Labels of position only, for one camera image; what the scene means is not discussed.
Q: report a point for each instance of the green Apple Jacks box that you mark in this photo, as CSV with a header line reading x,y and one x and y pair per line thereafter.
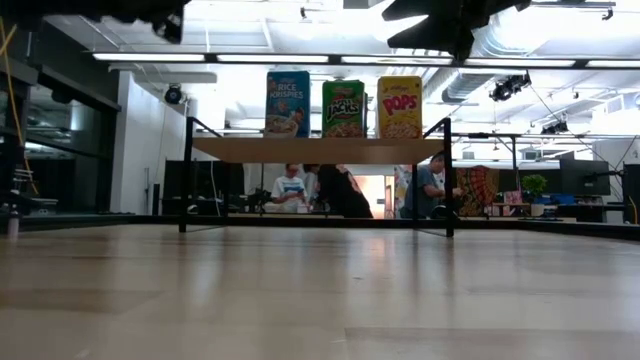
x,y
343,108

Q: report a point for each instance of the black ceiling spotlight cluster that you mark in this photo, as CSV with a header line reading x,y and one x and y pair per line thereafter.
x,y
510,86

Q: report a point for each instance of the black computer monitor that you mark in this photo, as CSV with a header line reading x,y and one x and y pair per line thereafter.
x,y
585,177

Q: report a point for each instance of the yellow Pops cereal box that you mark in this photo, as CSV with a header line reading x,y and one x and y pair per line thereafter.
x,y
399,107

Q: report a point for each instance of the small white bottle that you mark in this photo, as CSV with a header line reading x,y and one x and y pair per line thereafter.
x,y
13,222

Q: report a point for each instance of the silver air duct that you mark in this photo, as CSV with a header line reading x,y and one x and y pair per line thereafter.
x,y
462,87

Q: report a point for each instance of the green potted plant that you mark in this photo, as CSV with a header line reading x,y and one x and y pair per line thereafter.
x,y
534,186

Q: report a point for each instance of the person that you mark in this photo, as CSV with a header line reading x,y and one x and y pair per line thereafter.
x,y
425,187
289,190
345,192

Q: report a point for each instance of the round black ceiling device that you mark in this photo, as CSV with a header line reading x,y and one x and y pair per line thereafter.
x,y
173,94

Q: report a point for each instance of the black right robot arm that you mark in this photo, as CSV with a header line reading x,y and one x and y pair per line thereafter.
x,y
505,4

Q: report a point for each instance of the long linear light fixture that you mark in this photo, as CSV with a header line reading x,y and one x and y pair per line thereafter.
x,y
272,58

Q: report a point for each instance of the wooden shelf with black legs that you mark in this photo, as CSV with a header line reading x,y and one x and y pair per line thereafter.
x,y
320,150

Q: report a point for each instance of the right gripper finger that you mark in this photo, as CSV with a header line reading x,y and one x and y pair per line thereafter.
x,y
410,11
425,37

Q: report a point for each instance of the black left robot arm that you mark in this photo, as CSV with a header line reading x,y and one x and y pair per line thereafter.
x,y
50,10

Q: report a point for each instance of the blue Rice Krispies box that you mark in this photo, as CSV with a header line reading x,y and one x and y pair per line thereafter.
x,y
287,103

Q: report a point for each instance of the patterned orange cloth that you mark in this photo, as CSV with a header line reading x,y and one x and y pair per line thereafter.
x,y
477,190

